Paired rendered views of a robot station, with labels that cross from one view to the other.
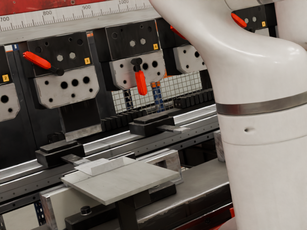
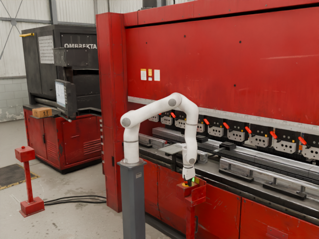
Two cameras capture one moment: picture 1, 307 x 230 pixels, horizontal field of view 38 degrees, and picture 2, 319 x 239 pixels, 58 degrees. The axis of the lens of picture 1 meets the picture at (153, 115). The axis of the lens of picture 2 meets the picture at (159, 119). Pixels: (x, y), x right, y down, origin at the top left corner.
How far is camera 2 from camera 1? 2.47 m
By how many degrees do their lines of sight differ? 74
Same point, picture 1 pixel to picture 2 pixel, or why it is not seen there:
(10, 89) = (170, 118)
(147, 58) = (199, 124)
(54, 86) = (177, 122)
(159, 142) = (228, 153)
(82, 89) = (182, 125)
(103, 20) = not seen: hidden behind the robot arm
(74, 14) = not seen: hidden behind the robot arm
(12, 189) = not seen: hidden behind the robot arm
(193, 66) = (211, 133)
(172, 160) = (201, 156)
